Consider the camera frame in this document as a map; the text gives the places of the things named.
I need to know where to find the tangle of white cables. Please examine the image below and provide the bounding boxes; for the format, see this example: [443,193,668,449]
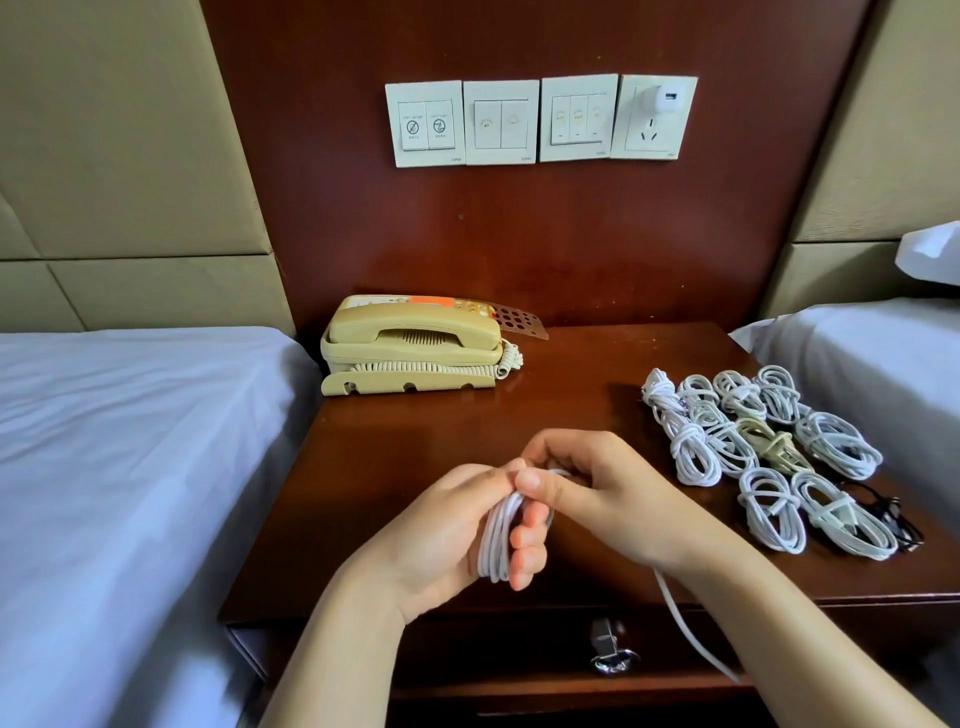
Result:
[475,465,744,686]

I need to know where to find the white triple rocker wall switch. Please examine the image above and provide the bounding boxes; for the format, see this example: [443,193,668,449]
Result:
[538,75,620,162]

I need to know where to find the white wall socket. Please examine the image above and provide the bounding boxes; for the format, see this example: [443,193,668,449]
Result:
[610,75,701,161]

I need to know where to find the white pillow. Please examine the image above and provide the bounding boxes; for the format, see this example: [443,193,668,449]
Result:
[895,222,960,287]

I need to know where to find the cream cable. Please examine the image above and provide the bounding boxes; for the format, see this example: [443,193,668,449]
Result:
[738,418,815,474]

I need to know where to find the right bed white sheet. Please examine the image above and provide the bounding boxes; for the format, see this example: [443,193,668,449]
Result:
[730,297,960,534]

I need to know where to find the person's left hand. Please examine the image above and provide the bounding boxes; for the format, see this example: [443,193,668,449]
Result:
[348,457,554,620]

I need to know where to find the wooden nightstand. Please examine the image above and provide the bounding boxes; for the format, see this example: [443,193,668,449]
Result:
[220,322,960,728]

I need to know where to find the person's right forearm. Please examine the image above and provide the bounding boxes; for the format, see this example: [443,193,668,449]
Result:
[690,525,950,728]

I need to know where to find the beige padded headboard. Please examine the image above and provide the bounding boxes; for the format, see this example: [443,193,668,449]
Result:
[760,0,960,320]
[0,0,297,335]

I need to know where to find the left bed white sheet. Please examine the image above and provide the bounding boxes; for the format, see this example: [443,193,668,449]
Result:
[0,327,321,728]

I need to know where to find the dark wooden drawer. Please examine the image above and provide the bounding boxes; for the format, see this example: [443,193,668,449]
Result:
[262,607,960,692]

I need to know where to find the white double rocker wall switch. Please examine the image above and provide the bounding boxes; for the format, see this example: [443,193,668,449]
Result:
[462,79,542,165]

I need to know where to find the dark wooden wall panel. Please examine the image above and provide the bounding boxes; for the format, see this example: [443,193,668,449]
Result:
[199,0,875,339]

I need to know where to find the thin black cable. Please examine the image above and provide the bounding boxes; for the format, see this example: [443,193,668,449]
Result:
[867,489,926,552]

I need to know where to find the beige corded telephone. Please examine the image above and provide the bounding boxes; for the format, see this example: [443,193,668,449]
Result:
[319,294,549,398]

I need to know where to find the bed white sheet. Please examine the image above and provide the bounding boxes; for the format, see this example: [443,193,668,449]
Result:
[730,297,960,534]
[0,327,321,728]

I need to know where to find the person's right hand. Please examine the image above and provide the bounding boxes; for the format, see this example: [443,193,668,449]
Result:
[514,429,740,584]

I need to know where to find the metal ring drawer handle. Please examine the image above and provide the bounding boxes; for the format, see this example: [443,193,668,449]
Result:
[588,618,641,677]

